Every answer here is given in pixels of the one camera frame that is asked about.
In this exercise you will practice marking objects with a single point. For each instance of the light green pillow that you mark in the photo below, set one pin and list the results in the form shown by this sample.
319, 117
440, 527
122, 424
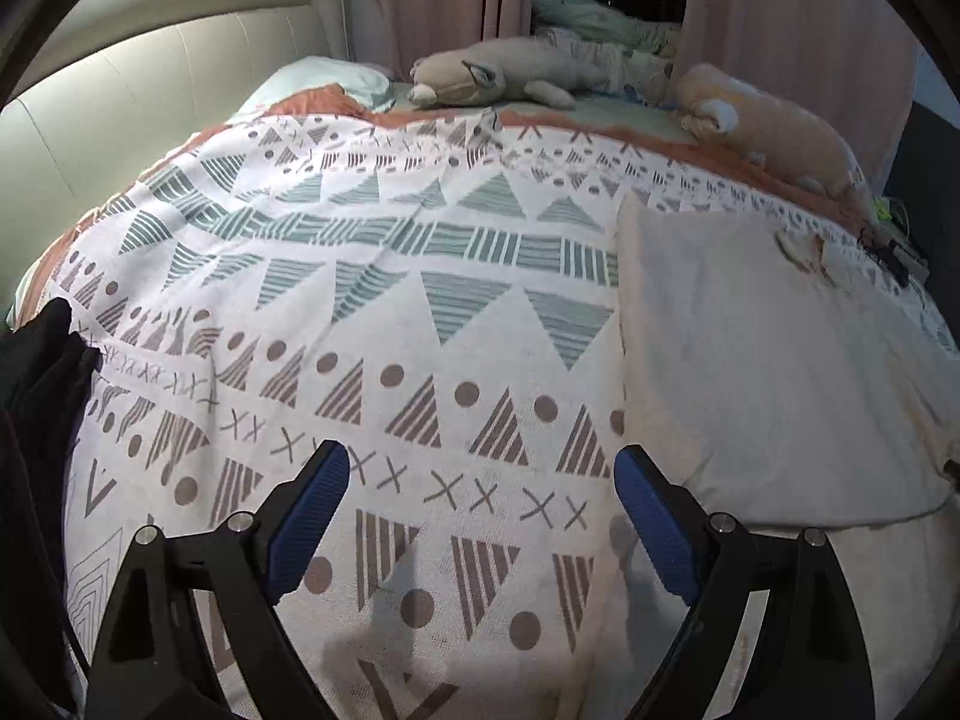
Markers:
365, 84

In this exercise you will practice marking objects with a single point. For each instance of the beige zip-up jacket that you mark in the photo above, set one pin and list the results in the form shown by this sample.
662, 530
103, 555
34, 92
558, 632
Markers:
784, 383

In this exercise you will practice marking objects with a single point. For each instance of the beige plush animal toy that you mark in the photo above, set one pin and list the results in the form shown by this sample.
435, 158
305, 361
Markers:
528, 69

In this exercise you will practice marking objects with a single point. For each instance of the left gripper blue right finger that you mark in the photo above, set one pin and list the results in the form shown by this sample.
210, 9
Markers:
697, 557

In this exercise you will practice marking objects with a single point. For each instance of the white geometric patterned bedspread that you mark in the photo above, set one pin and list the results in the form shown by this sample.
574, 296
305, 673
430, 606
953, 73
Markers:
442, 297

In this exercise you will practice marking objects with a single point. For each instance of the orange-brown plush pillow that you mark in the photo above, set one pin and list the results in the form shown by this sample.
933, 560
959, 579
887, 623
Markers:
774, 134

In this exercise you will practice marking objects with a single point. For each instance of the light green bedding bundle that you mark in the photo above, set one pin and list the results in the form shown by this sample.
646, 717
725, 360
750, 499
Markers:
600, 23

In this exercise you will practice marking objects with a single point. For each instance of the pink curtain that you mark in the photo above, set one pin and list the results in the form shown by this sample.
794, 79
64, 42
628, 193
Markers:
851, 62

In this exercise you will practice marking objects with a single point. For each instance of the cream padded headboard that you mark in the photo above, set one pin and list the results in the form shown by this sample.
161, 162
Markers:
120, 83

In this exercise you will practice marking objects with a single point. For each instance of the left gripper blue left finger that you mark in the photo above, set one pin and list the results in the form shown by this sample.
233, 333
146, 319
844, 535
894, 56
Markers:
267, 554

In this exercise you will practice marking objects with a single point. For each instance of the black garment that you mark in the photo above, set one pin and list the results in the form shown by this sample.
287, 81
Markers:
46, 376

